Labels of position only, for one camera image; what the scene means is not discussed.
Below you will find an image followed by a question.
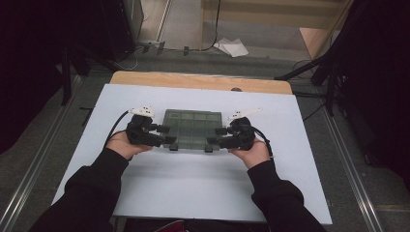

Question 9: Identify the red cloth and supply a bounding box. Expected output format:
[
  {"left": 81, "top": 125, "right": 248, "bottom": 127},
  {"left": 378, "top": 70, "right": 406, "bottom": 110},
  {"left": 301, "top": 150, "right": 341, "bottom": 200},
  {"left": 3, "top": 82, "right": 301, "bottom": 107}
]
[{"left": 154, "top": 219, "right": 190, "bottom": 232}]

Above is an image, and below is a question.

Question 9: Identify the hand-held gripper black cable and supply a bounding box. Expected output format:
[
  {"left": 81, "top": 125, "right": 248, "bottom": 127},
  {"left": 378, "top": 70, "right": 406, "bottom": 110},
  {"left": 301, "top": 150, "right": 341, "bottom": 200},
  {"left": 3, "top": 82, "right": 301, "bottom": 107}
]
[
  {"left": 104, "top": 109, "right": 131, "bottom": 148},
  {"left": 250, "top": 126, "right": 275, "bottom": 159}
]

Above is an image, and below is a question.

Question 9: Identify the black stand pole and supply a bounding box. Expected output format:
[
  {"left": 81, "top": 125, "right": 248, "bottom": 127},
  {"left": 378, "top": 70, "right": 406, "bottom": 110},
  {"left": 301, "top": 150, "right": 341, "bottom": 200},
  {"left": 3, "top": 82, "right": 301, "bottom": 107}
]
[{"left": 61, "top": 47, "right": 73, "bottom": 106}]

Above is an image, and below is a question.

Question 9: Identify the person's left hand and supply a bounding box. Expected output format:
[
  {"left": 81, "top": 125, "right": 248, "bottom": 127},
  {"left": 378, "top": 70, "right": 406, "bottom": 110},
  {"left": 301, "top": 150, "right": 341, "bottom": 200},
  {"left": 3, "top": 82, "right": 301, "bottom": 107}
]
[{"left": 105, "top": 130, "right": 153, "bottom": 161}]

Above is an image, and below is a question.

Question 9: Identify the beige wooden furniture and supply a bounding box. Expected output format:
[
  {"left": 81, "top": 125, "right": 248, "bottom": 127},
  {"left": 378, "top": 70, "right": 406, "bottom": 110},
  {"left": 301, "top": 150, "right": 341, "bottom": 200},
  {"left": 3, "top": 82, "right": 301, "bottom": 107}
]
[{"left": 201, "top": 0, "right": 356, "bottom": 31}]

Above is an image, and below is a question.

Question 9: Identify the white board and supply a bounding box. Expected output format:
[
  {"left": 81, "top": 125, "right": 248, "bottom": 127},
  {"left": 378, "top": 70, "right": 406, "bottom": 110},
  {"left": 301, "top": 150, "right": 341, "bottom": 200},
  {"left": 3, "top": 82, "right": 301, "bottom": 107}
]
[{"left": 51, "top": 83, "right": 333, "bottom": 225}]

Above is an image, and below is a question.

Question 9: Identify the black tripod stand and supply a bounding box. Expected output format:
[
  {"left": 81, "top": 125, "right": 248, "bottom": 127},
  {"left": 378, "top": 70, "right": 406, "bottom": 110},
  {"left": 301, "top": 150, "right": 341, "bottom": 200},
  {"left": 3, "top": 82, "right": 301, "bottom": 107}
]
[{"left": 274, "top": 52, "right": 342, "bottom": 117}]

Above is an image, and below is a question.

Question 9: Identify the thin white cable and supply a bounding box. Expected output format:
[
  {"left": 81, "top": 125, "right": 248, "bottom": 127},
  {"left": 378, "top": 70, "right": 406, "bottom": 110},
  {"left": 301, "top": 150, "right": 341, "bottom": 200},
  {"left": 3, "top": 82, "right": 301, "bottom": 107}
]
[{"left": 115, "top": 47, "right": 143, "bottom": 72}]

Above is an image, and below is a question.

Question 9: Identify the black hanging cable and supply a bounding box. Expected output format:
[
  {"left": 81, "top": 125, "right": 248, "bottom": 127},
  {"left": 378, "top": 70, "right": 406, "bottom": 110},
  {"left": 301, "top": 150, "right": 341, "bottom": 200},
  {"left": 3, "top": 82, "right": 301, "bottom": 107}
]
[{"left": 201, "top": 0, "right": 222, "bottom": 52}]

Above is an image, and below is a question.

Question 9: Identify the grey translucent compartment box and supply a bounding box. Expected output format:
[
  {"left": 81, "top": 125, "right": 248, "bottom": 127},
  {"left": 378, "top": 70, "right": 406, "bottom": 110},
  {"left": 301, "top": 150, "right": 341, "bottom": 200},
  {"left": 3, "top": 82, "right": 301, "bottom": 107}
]
[{"left": 161, "top": 108, "right": 227, "bottom": 154}]

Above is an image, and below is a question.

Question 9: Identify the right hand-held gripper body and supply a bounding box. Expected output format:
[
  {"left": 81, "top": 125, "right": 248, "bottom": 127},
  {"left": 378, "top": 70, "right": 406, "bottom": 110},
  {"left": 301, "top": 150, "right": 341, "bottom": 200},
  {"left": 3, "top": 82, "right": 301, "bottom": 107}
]
[{"left": 220, "top": 107, "right": 263, "bottom": 152}]

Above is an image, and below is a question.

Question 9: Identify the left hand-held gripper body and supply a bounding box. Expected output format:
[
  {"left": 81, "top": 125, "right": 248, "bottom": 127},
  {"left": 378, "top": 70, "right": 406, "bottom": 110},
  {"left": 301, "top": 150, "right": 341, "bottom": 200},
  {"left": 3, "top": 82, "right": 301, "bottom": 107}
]
[{"left": 125, "top": 105, "right": 166, "bottom": 148}]

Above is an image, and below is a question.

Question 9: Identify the black cabinet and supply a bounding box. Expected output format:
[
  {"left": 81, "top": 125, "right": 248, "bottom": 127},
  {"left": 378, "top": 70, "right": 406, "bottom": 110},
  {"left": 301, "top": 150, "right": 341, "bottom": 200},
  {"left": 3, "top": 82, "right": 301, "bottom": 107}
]
[{"left": 100, "top": 0, "right": 144, "bottom": 62}]

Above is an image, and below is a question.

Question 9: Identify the right hand-held gripper black cable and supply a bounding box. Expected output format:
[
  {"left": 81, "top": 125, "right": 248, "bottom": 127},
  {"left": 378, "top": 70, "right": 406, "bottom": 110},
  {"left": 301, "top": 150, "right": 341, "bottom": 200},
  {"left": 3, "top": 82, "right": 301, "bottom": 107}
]
[{"left": 250, "top": 126, "right": 275, "bottom": 159}]

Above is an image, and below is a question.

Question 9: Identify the white crumpled paper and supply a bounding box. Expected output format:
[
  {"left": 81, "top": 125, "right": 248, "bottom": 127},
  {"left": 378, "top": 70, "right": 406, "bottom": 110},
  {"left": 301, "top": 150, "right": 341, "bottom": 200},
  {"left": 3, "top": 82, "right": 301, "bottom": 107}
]
[{"left": 213, "top": 37, "right": 249, "bottom": 58}]

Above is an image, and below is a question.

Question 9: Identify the metal floor rail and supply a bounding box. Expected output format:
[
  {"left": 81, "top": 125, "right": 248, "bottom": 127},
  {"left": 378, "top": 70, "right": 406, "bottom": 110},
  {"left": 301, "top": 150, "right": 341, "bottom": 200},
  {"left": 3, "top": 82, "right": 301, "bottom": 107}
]
[
  {"left": 322, "top": 102, "right": 385, "bottom": 232},
  {"left": 0, "top": 75, "right": 83, "bottom": 232}
]

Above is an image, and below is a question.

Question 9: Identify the dark curtain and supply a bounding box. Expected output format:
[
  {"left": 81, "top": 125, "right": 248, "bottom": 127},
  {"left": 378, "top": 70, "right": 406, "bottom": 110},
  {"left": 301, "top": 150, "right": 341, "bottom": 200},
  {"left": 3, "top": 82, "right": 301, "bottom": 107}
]
[
  {"left": 335, "top": 0, "right": 410, "bottom": 191},
  {"left": 0, "top": 0, "right": 107, "bottom": 156}
]

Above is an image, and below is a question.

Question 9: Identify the tan wooden board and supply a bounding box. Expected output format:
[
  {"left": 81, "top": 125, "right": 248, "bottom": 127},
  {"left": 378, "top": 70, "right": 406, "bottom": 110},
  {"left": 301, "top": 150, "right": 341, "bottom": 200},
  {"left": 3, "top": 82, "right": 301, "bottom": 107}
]
[{"left": 299, "top": 27, "right": 341, "bottom": 60}]

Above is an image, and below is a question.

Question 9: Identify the left hand-held gripper black cable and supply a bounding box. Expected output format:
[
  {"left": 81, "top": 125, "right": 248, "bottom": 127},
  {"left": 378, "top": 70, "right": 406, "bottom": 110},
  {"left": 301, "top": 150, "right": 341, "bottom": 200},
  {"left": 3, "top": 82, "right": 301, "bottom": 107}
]
[{"left": 104, "top": 109, "right": 131, "bottom": 148}]

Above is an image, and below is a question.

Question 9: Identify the person's right hand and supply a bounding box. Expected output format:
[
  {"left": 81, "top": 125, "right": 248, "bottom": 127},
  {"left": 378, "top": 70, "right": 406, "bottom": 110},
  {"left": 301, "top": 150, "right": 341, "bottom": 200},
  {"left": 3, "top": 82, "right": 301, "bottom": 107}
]
[{"left": 227, "top": 136, "right": 271, "bottom": 170}]

